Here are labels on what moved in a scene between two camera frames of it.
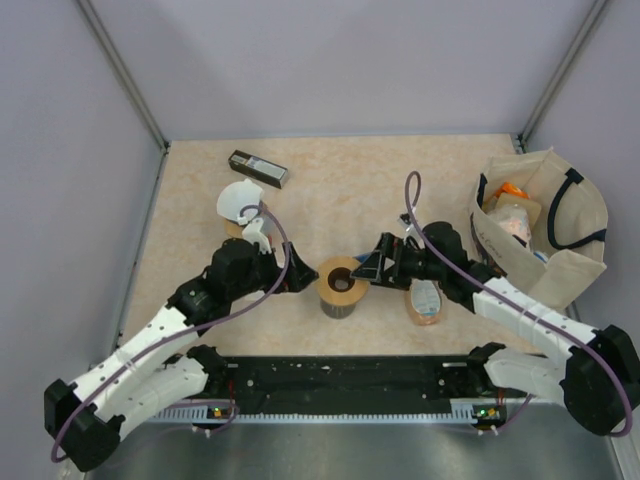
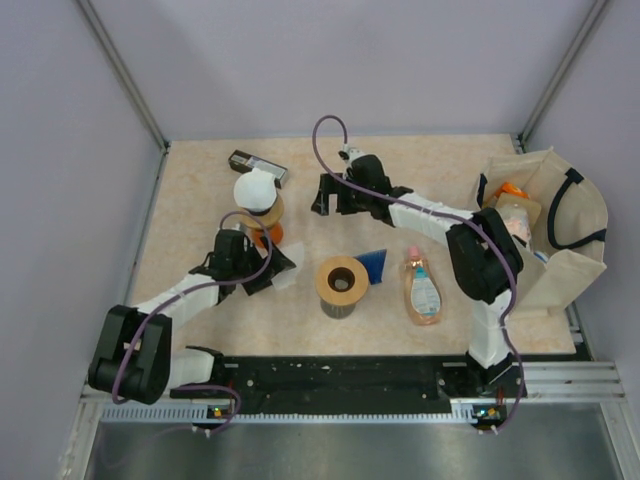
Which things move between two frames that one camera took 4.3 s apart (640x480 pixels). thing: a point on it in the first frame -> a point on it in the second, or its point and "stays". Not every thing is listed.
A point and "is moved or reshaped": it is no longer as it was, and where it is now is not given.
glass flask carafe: (337, 311) stays
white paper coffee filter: (234, 196) is moved or reshaped
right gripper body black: (416, 265) -> (361, 204)
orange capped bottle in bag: (512, 189) stays
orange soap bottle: (424, 301) stays
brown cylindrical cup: (356, 293) stays
